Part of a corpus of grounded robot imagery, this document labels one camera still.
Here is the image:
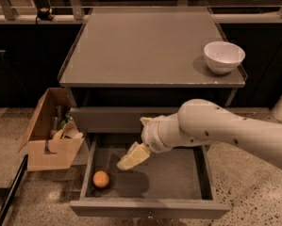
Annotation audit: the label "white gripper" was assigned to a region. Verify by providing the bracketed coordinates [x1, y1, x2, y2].
[117, 116, 171, 170]

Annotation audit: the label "orange fruit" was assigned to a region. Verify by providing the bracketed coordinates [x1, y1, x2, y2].
[92, 170, 109, 188]

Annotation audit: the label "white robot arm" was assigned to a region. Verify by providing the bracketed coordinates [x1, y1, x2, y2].
[117, 99, 282, 170]

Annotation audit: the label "closed top drawer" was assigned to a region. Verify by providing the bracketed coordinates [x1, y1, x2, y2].
[70, 106, 177, 133]

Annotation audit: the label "open middle drawer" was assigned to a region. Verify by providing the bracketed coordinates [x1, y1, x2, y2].
[70, 134, 229, 219]

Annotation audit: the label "grey drawer cabinet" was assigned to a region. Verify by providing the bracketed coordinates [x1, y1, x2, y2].
[57, 6, 248, 220]

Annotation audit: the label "round middle drawer knob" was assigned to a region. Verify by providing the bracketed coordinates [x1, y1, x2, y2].
[147, 211, 155, 220]

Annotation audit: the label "items inside cardboard box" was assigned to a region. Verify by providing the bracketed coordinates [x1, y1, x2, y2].
[50, 105, 83, 139]

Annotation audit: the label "open cardboard box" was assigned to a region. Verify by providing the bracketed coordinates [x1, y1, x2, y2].
[19, 88, 85, 171]

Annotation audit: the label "white ceramic bowl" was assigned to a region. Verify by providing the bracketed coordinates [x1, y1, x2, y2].
[204, 41, 245, 74]

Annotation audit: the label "small black device on ledge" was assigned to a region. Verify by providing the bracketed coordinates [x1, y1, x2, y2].
[37, 8, 54, 21]

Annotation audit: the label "black bar on floor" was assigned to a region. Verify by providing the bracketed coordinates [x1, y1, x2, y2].
[0, 154, 28, 226]

